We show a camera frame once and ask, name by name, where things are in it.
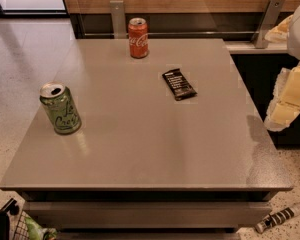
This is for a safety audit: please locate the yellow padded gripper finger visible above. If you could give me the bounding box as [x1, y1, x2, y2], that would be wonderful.
[265, 15, 292, 43]
[264, 64, 300, 132]

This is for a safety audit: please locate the green LaCroix can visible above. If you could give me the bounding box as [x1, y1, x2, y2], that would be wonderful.
[39, 82, 81, 135]

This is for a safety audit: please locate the orange Coca-Cola can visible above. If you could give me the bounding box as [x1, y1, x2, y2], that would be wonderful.
[128, 18, 148, 59]

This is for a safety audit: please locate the black snack bar wrapper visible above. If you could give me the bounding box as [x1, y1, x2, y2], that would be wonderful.
[162, 69, 197, 101]

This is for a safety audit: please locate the black white striped tube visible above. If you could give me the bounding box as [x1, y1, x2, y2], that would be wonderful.
[255, 202, 300, 234]

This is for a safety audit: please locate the grey table drawer front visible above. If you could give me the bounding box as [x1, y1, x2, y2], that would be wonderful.
[24, 202, 271, 229]

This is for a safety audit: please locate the green bag in basket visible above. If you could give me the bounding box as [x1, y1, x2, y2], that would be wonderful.
[24, 217, 57, 240]

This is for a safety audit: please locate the black object bottom left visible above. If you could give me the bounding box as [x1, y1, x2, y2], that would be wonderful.
[0, 198, 19, 240]

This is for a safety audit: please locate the right metal bracket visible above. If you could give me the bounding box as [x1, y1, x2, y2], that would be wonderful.
[251, 0, 286, 49]

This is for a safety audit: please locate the metal bracket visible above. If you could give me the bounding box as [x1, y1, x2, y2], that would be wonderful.
[251, 0, 286, 49]
[110, 0, 126, 39]

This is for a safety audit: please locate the left metal bracket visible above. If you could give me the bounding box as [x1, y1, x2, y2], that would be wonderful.
[110, 0, 126, 39]

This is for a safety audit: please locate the wire basket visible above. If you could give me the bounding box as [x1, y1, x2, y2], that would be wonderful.
[12, 211, 30, 240]

